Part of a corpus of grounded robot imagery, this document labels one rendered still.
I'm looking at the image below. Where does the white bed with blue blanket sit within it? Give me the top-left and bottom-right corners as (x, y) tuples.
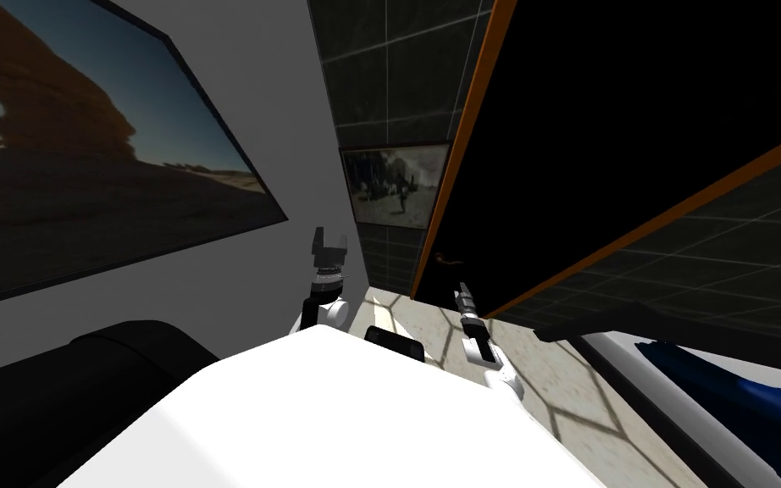
(532, 301), (781, 488)

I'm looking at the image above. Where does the black door with orange edge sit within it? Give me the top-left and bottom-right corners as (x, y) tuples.
(408, 0), (781, 320)

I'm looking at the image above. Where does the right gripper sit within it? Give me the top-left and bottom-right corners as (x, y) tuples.
(454, 281), (482, 322)

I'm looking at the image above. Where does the small grey framed picture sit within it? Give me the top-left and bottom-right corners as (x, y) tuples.
(339, 141), (452, 231)

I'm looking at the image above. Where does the large desert landscape picture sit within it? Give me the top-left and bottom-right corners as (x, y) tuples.
(0, 0), (290, 313)

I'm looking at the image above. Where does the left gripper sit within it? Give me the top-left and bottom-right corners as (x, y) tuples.
(311, 226), (349, 274)

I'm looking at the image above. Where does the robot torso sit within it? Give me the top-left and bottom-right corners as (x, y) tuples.
(57, 323), (610, 488)

